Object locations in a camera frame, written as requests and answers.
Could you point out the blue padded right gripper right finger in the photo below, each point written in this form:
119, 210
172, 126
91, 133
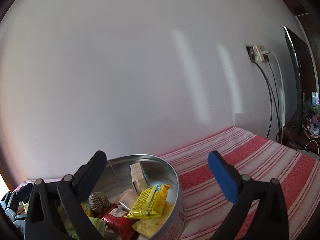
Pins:
227, 177

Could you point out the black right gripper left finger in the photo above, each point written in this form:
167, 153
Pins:
88, 175

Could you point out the brown twine ball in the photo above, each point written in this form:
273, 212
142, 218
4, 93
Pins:
98, 202

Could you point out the round metal tin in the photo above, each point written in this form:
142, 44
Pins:
116, 178

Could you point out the pink snack packet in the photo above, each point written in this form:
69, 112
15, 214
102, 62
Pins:
127, 199

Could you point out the green tissue pack front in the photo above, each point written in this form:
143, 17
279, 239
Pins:
99, 224

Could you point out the pink patterned small box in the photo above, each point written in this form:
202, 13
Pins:
138, 178

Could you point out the red snack packet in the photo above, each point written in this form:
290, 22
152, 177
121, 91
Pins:
115, 219

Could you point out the yellow printed snack packet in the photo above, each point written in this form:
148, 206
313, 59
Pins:
150, 203

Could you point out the yellow sponge piece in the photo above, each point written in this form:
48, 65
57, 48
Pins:
148, 227

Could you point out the yellow orange snack packet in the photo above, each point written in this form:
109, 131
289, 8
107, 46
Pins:
66, 221

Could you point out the red white striped bedspread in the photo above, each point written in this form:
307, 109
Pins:
258, 157

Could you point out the wooden desk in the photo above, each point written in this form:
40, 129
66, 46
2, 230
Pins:
300, 141

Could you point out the black monitor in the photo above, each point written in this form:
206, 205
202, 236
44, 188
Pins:
304, 73

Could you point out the white wall socket adapter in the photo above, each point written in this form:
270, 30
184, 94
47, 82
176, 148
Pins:
258, 53

